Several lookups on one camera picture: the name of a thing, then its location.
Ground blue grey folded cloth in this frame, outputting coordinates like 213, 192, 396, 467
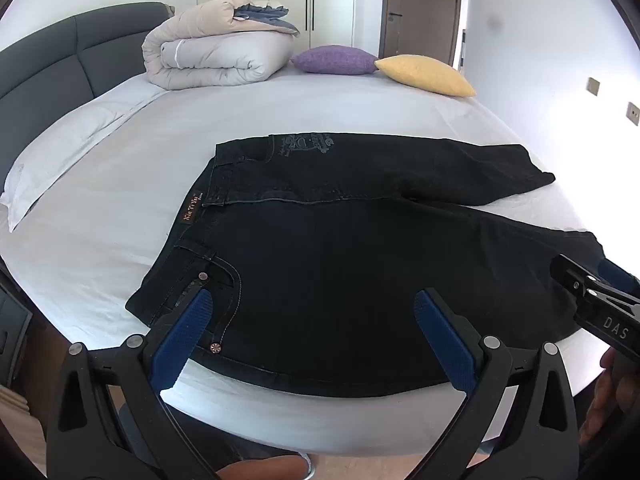
232, 2, 302, 36

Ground white pillow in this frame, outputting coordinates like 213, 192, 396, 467
0, 72, 171, 233

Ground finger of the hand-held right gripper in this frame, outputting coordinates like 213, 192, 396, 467
549, 254, 640, 318
597, 258, 640, 297

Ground purple cushion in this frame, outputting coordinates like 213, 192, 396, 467
290, 45, 381, 76

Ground grey padded headboard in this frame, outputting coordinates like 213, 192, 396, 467
0, 2, 173, 191

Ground person's foot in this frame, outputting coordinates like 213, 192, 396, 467
216, 452, 313, 480

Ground black denim pants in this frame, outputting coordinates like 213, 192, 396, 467
125, 132, 608, 398

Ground yellow cushion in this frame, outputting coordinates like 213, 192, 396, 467
374, 55, 477, 97

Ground bed with white sheet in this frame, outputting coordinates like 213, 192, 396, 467
0, 60, 593, 461

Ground dark nightstand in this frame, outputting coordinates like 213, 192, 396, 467
0, 270, 34, 387

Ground brown wooden door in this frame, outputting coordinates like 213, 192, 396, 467
380, 0, 463, 68

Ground person's right hand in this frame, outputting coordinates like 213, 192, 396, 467
579, 346, 640, 447

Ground folded beige duvet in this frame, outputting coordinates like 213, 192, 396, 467
141, 0, 296, 91

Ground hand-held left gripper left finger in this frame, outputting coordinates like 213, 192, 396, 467
47, 286, 217, 480

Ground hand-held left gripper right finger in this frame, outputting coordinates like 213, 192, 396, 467
412, 287, 581, 480

